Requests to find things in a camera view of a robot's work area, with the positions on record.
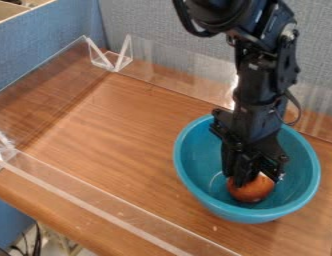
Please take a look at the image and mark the blue plastic bowl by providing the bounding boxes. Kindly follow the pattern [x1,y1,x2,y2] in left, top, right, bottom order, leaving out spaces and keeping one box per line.
[173,115,322,224]

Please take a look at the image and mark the blue partition with wooden shelf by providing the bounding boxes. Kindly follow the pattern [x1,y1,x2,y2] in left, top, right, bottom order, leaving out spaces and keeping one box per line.
[0,0,106,90]

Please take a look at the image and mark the clear acrylic corner bracket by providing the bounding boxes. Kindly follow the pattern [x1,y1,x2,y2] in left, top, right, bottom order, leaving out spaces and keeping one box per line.
[85,35,135,73]

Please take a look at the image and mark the clear acrylic front barrier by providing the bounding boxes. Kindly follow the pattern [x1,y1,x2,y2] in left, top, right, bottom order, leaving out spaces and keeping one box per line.
[0,131,241,256]

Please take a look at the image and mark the red white-spotted toy mushroom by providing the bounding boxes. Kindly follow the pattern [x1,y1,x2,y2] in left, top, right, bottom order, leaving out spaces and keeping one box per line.
[227,173,275,203]

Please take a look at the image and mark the clear acrylic barrier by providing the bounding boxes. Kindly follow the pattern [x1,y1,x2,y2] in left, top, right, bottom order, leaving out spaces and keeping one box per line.
[0,131,241,256]
[84,34,332,118]

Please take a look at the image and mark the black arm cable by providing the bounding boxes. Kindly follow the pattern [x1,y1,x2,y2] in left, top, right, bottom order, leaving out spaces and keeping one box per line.
[273,91,304,127]

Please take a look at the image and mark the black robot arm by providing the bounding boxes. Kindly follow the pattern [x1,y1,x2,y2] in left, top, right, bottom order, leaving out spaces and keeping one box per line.
[172,0,301,188]

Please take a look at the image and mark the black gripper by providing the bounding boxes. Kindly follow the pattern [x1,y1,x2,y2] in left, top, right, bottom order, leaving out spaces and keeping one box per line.
[208,101,292,188]

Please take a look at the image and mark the black cables under table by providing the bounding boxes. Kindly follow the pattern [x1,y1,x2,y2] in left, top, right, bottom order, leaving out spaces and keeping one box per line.
[0,223,46,256]

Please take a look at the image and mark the clear acrylic back barrier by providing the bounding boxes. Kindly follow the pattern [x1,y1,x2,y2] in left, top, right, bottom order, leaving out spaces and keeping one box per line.
[84,34,332,118]

